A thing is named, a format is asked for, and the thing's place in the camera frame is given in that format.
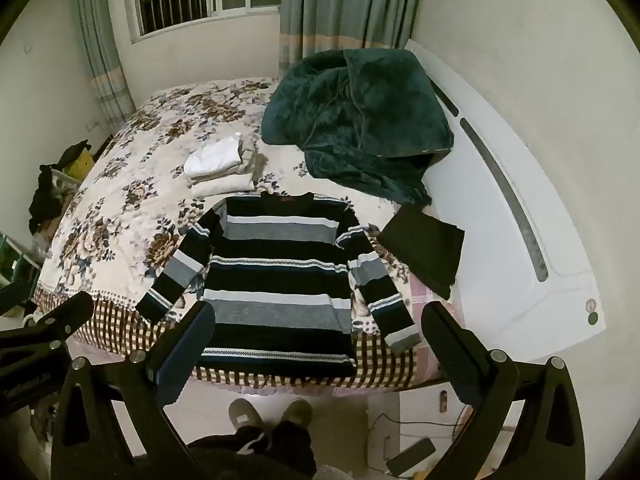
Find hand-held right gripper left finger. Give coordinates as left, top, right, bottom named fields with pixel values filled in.
left=50, top=302, right=217, bottom=480

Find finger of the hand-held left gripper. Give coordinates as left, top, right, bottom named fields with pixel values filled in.
left=14, top=290, right=96, bottom=357

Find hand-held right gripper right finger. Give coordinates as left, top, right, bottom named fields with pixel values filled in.
left=421, top=302, right=587, bottom=480

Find striped knit sweater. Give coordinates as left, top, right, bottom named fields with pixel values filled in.
left=135, top=192, right=422, bottom=379

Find person's left shoe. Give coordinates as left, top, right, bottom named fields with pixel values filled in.
left=228, top=398, right=266, bottom=434

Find person's shoe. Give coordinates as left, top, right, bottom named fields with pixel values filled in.
left=228, top=398, right=266, bottom=434
left=279, top=398, right=314, bottom=431

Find black folded cloth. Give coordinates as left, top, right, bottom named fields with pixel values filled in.
left=377, top=203, right=466, bottom=300

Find white headboard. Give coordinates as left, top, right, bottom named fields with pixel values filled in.
left=404, top=38, right=609, bottom=387

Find black power adapter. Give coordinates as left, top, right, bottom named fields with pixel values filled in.
left=387, top=437, right=436, bottom=476

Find black hanging cloth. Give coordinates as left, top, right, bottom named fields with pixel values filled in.
left=28, top=164, right=64, bottom=234

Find floral bedspread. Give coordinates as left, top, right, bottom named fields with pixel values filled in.
left=32, top=77, right=471, bottom=392

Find person's right shoe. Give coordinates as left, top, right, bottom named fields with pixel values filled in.
left=279, top=398, right=314, bottom=431

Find person's legs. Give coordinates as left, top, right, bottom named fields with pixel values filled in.
left=187, top=420, right=322, bottom=480

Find yellow box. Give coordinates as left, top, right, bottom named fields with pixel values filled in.
left=67, top=152, right=94, bottom=181

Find cream folded garment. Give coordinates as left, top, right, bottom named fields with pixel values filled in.
left=189, top=172, right=259, bottom=197

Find white folded garment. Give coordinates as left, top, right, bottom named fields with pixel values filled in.
left=183, top=135, right=244, bottom=177

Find grey folded garment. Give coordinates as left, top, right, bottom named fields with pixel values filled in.
left=235, top=140, right=271, bottom=182

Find teal plush blanket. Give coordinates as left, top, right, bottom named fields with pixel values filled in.
left=261, top=48, right=455, bottom=207

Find narrow grey-green curtain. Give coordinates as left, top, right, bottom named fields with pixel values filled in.
left=74, top=0, right=137, bottom=134

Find wide grey-green curtain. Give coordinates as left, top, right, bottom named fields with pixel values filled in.
left=279, top=0, right=427, bottom=62

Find black cable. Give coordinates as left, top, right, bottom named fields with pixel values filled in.
left=369, top=412, right=467, bottom=437

